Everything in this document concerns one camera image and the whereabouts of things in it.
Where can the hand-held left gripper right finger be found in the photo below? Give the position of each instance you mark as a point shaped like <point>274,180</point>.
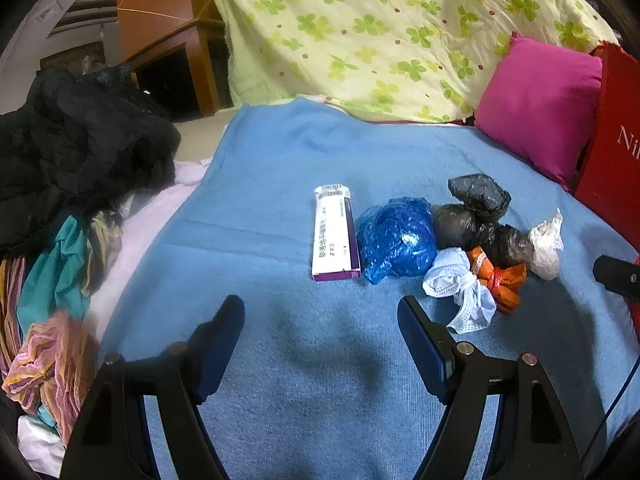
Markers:
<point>422,350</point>

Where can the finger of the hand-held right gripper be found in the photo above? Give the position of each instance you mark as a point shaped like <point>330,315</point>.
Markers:
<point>617,272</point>

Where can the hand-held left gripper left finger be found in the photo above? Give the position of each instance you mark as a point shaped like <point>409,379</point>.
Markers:
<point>220,355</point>

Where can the white plastic bag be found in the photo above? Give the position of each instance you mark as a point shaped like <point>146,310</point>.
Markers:
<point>546,255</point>

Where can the white face mask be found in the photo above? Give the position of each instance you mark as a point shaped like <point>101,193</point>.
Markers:
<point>450,275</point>

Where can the orange packet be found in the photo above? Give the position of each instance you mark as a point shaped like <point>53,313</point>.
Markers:
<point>505,282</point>

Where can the blue plastic bag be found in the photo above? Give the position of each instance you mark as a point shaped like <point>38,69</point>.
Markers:
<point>397,240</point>

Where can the white and purple box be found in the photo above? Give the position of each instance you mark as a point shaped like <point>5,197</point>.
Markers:
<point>332,235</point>

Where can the black plastic bag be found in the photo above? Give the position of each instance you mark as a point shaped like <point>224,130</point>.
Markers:
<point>480,205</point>

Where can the red paper bag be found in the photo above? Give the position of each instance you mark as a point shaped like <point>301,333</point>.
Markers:
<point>615,160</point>

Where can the blue blanket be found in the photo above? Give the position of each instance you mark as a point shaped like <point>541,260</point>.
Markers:
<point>280,240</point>

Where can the pale pink sheet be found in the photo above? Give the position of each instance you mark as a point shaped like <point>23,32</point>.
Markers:
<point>150,220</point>

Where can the pink yellow striped cloth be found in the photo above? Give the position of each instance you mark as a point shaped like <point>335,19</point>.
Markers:
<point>55,365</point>

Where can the teal cloth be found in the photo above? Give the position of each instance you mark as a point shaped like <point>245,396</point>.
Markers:
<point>55,275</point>

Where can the pink pillow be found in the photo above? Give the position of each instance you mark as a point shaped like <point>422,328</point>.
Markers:
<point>540,105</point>

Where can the white cloth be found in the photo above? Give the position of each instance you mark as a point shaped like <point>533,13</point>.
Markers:
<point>37,445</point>

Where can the beige mattress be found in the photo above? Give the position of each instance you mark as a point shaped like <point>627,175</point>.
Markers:
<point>200,135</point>

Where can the black clothes pile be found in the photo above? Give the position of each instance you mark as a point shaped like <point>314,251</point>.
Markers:
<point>75,150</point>

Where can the wooden cabinet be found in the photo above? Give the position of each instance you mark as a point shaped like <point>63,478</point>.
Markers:
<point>170,70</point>

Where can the green clover print blanket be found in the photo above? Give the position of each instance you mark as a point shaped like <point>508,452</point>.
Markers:
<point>380,35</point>

